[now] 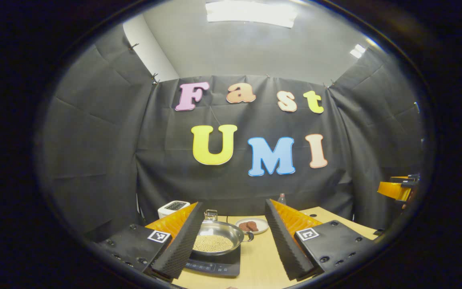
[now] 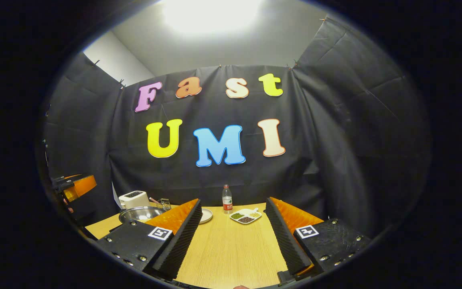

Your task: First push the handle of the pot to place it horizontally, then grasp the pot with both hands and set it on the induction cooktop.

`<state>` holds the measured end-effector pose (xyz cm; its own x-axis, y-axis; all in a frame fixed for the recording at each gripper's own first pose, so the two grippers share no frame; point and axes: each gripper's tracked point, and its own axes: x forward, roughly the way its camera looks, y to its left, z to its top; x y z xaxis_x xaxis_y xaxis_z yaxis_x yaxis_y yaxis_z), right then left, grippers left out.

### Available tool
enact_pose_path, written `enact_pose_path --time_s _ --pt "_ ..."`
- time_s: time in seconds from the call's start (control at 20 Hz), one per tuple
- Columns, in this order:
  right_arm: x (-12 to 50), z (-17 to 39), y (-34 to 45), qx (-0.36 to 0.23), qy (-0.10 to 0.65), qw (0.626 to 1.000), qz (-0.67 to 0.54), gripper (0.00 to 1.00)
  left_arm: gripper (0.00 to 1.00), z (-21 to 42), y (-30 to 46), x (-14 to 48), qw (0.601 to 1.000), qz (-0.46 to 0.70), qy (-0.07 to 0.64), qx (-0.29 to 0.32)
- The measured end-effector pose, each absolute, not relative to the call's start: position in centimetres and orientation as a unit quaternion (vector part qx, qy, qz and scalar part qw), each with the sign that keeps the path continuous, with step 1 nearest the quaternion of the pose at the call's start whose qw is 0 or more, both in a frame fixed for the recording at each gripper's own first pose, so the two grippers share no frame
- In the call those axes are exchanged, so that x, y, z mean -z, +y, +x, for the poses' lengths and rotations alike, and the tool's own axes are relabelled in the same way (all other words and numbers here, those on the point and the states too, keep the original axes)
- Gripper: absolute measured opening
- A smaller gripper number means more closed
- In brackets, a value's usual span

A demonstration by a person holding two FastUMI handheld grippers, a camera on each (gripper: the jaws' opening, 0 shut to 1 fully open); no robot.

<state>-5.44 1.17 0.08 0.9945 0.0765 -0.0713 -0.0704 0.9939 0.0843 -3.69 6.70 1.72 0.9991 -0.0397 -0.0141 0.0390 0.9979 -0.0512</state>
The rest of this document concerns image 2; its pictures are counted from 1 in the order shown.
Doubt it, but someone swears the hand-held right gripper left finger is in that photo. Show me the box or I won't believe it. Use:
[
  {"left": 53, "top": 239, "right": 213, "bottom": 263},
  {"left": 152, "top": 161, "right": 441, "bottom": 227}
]
[{"left": 96, "top": 198, "right": 203, "bottom": 280}]

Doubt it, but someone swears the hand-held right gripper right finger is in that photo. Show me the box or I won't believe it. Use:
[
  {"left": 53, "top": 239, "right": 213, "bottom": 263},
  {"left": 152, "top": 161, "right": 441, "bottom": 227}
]
[{"left": 265, "top": 197, "right": 372, "bottom": 277}]

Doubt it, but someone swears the stainless steel pot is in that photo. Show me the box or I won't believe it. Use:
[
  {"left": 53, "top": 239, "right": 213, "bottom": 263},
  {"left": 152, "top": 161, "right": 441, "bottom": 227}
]
[{"left": 119, "top": 206, "right": 167, "bottom": 224}]

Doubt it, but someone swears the white divided dish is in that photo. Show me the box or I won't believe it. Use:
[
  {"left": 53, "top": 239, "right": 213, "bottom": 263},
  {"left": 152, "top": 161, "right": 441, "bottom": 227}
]
[{"left": 229, "top": 208, "right": 262, "bottom": 224}]

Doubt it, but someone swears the white toaster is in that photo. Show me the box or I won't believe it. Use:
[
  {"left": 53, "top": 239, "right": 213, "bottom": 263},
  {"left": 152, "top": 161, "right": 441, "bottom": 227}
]
[{"left": 118, "top": 191, "right": 150, "bottom": 209}]

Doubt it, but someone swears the clear plastic water bottle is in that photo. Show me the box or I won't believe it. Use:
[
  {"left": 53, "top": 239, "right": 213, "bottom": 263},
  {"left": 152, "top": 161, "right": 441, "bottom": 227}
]
[{"left": 222, "top": 184, "right": 233, "bottom": 214}]

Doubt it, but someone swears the black backdrop cloth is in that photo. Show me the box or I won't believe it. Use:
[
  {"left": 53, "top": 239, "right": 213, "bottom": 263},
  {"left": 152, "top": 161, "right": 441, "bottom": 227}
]
[{"left": 41, "top": 16, "right": 432, "bottom": 237}]

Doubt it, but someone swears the ceiling light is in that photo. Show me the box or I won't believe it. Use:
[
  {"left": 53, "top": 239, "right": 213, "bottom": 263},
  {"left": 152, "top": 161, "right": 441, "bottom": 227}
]
[{"left": 161, "top": 0, "right": 263, "bottom": 35}]

